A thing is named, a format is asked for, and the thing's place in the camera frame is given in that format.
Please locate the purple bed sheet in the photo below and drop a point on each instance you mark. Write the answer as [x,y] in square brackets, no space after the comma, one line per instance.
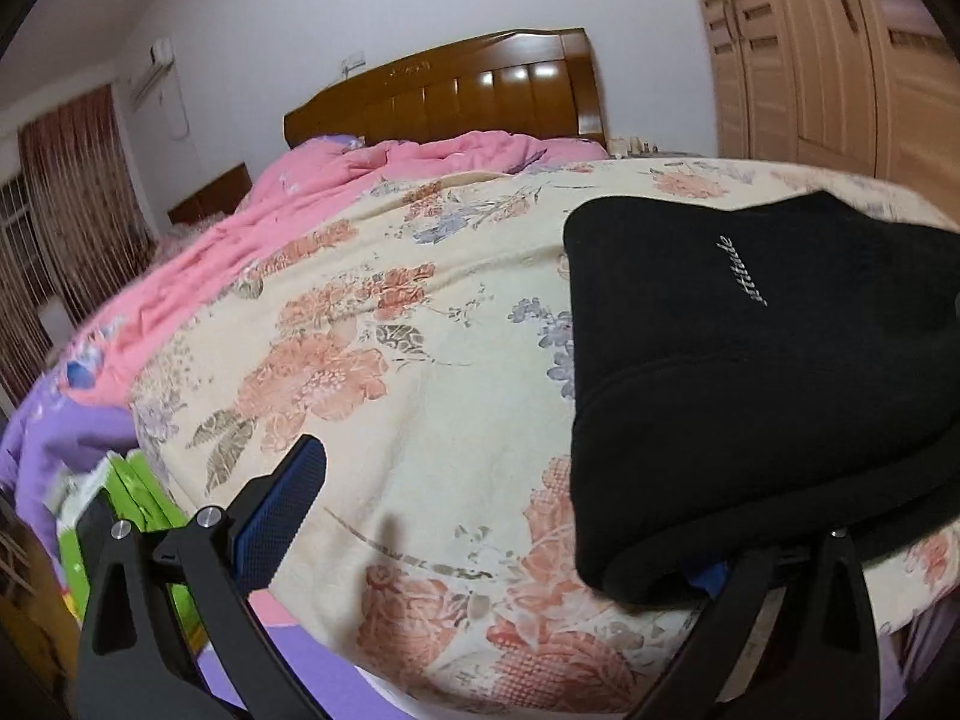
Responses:
[51,435]

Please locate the light wooden wardrobe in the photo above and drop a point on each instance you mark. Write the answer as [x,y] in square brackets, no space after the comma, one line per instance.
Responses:
[863,86]

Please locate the pink quilt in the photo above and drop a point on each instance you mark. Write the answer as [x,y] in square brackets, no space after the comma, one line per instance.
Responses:
[304,189]

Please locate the cluttered right nightstand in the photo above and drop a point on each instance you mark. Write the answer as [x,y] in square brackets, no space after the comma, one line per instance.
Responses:
[637,148]

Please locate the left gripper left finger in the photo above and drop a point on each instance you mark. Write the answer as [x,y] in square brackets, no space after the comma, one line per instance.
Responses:
[263,520]

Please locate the cream floral blanket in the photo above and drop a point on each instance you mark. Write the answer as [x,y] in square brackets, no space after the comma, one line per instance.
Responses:
[423,336]

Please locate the wooden headboard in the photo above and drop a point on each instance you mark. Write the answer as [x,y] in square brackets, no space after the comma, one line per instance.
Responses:
[540,82]

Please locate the dark wooden nightstand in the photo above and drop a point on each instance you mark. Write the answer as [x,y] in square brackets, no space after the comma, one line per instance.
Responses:
[222,195]

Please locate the floral curtain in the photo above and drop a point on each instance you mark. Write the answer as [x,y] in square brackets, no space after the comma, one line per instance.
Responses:
[93,236]

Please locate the green folded cloth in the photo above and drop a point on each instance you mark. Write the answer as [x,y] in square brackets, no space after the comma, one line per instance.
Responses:
[152,585]

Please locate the white air conditioner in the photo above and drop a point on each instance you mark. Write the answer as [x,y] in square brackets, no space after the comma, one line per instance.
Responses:
[151,70]

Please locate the black pants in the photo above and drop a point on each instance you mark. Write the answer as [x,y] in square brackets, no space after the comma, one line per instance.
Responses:
[752,380]

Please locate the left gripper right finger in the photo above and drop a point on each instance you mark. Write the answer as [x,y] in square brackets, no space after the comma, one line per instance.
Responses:
[819,660]

